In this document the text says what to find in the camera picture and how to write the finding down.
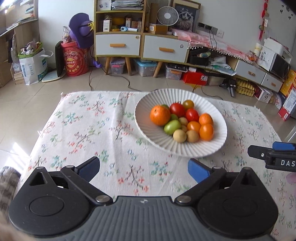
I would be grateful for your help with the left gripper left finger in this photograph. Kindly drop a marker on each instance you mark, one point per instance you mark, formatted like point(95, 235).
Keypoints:
point(79, 178)

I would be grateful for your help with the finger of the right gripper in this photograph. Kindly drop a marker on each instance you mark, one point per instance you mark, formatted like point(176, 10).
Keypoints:
point(257, 152)
point(281, 146)

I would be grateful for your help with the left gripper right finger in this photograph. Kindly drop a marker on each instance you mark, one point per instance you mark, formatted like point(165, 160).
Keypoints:
point(208, 179)

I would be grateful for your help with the tan longan fruit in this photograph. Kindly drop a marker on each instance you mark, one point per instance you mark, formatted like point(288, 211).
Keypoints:
point(192, 136)

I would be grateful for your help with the oval orange tomato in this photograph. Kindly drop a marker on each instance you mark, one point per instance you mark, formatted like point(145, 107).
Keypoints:
point(206, 132)

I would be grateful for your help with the tan longan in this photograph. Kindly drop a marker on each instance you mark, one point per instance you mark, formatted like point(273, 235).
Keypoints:
point(183, 121)
point(179, 136)

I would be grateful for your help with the small orange mandarin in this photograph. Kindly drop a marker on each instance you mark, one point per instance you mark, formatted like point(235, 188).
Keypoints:
point(205, 119)

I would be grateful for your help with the red tomato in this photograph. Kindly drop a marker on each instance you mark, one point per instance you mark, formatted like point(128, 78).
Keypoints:
point(192, 115)
point(177, 109)

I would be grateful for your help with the yellow-green tomato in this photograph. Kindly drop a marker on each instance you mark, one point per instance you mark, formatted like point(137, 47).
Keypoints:
point(188, 104)

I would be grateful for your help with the large orange mandarin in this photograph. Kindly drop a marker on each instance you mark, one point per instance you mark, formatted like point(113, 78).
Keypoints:
point(160, 115)

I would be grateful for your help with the green jujube fruit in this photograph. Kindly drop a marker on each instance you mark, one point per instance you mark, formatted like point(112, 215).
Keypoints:
point(174, 117)

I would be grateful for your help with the person's right hand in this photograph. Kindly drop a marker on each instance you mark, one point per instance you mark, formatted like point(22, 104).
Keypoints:
point(291, 178)

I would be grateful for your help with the floral white tablecloth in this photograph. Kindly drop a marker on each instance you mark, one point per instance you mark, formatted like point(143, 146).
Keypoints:
point(102, 124)

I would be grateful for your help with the white ribbed plate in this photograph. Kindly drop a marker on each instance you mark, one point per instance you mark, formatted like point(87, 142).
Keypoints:
point(156, 135)

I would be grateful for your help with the low white drawer unit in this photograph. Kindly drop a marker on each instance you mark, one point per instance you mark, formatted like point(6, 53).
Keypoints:
point(257, 75)

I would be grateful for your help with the white microwave oven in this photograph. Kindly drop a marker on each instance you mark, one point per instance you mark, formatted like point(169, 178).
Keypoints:
point(273, 63)

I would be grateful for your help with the red box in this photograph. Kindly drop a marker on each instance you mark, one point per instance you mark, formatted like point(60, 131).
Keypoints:
point(196, 78)

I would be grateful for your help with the red snack bucket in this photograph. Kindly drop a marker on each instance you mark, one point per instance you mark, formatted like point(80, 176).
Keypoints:
point(75, 59)

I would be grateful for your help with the white paper shopping bag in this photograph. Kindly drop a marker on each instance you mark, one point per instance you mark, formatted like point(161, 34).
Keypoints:
point(36, 67)

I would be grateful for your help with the clear plastic storage box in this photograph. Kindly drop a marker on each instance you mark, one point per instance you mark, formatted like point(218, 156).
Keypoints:
point(145, 68)

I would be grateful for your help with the pink cloth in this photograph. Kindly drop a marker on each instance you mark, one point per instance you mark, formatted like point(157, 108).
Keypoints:
point(196, 39)

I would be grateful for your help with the white wooden drawer cabinet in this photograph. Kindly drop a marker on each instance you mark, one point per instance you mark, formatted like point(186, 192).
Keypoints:
point(118, 30)

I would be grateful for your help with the framed cat picture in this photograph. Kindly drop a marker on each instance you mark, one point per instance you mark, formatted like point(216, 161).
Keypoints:
point(188, 12)

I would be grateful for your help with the white desk fan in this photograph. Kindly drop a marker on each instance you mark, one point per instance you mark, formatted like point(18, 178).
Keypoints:
point(167, 16)

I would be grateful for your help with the wooden bookshelf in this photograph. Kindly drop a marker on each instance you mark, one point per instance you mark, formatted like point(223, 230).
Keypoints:
point(19, 26)

